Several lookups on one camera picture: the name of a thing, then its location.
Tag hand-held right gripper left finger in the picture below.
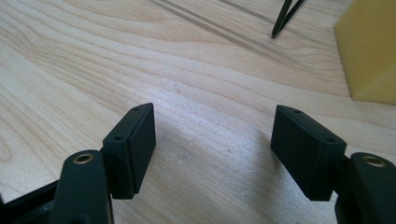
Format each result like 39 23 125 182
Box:
102 102 157 201

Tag black metal stand legs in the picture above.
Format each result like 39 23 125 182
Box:
271 0 306 39

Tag yellow sponge block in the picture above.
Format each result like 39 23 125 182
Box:
333 0 396 105

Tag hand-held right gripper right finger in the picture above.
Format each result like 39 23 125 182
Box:
270 104 347 202

